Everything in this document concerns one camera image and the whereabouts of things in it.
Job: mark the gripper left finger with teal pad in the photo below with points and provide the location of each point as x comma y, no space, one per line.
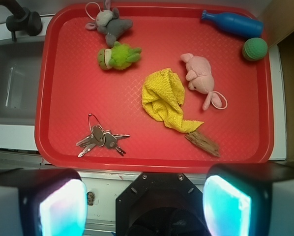
42,202

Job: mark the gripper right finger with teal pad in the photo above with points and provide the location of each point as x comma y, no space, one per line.
250,199

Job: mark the brown wood piece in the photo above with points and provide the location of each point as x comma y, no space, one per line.
203,142

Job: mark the silver key bunch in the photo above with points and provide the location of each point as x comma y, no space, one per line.
100,137

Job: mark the grey sink basin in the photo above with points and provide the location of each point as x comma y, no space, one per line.
20,64

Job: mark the yellow microfibre cloth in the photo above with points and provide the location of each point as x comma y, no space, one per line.
163,95

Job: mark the pink plush pig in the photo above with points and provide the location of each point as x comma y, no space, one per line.
200,79

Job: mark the red plastic tray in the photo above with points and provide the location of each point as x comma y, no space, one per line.
72,85

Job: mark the green foam ball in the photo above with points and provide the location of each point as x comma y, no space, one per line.
254,49

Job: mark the green plush turtle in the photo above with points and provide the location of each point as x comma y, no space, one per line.
119,57

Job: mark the blue plastic bottle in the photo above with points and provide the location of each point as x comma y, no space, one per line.
235,24

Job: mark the black faucet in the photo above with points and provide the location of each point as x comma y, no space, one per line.
22,19

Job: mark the grey plush mouse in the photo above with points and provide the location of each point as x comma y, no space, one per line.
108,22

